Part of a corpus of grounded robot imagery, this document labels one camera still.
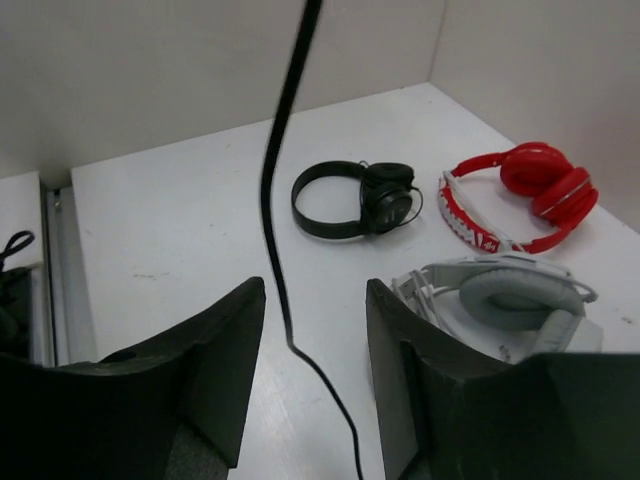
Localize black headphones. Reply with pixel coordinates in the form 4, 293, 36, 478
290, 160, 421, 241

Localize aluminium rail at front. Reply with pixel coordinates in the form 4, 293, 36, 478
42, 187, 99, 366

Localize white headphones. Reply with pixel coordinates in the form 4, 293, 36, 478
390, 252, 604, 364

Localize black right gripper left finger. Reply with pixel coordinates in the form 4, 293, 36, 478
1, 277, 265, 479

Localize thin black headphone cable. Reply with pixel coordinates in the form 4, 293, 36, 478
259, 0, 366, 480

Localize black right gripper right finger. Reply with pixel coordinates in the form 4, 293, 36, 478
366, 279, 639, 479

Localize red headphones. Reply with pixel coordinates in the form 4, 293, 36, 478
437, 141, 601, 255

